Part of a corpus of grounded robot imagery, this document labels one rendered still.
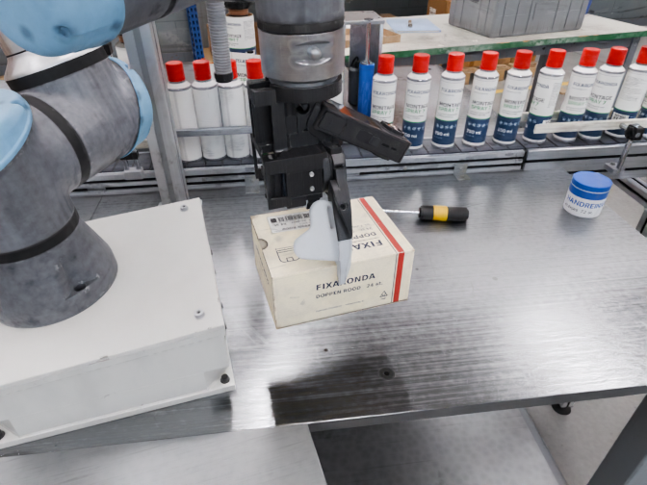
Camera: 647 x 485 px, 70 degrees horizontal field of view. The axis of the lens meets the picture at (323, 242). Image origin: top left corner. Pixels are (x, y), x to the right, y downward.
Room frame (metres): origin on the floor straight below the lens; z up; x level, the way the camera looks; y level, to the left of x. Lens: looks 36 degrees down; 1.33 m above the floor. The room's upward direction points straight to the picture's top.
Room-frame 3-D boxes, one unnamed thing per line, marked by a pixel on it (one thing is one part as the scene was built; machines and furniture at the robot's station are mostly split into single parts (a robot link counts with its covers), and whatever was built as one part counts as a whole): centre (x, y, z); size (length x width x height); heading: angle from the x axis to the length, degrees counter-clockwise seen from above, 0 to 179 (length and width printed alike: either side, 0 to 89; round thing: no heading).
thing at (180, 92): (0.95, 0.29, 0.98); 0.05 x 0.05 x 0.20
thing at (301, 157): (0.43, 0.02, 1.15); 0.09 x 0.08 x 0.12; 108
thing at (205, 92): (0.96, 0.24, 0.98); 0.05 x 0.05 x 0.20
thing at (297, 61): (0.43, 0.02, 1.23); 0.08 x 0.08 x 0.05
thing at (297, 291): (0.44, -0.01, 0.99); 0.16 x 0.12 x 0.07; 108
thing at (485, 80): (1.03, -0.35, 0.98); 0.05 x 0.05 x 0.20
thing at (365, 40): (1.08, -0.05, 1.01); 0.14 x 0.13 x 0.26; 97
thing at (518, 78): (1.04, -0.43, 0.98); 0.05 x 0.05 x 0.20
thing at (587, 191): (0.81, -0.53, 0.87); 0.07 x 0.07 x 0.07
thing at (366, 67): (1.04, -0.09, 0.98); 0.03 x 0.03 x 0.16
